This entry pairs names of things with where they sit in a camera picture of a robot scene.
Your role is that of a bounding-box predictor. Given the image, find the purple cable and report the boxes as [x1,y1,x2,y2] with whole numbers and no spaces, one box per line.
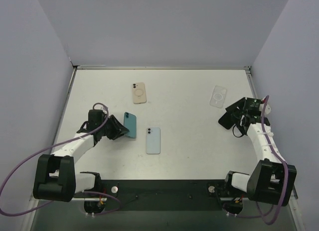
[0,103,123,216]
[223,95,290,226]

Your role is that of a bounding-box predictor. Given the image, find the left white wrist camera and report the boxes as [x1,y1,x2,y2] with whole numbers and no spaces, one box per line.
[94,105,108,113]

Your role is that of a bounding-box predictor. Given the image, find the beige cased phone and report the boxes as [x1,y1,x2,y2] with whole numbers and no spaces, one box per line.
[132,82,147,104]

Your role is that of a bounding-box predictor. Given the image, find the light blue phone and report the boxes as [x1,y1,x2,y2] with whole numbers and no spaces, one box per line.
[146,127,160,155]

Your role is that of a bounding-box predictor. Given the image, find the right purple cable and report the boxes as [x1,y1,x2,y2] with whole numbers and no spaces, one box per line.
[223,95,290,226]

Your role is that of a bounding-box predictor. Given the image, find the aluminium front rail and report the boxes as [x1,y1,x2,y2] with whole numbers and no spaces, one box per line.
[33,175,296,206]

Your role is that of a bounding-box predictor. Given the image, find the teal phone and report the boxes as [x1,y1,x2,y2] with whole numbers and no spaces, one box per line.
[124,112,137,139]

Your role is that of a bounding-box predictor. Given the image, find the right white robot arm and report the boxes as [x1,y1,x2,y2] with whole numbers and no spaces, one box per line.
[218,97,297,206]

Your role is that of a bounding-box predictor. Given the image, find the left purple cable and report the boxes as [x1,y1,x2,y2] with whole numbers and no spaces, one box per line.
[0,103,123,216]

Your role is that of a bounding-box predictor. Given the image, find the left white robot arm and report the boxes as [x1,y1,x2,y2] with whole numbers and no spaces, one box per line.
[33,109,129,202]

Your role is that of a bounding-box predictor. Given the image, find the clear phone case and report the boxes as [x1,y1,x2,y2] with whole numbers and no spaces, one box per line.
[209,85,227,109]

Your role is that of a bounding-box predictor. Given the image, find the black phone case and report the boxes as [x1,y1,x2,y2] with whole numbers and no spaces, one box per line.
[218,112,235,130]

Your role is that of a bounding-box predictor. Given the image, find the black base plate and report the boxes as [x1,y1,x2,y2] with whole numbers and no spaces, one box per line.
[102,179,246,211]

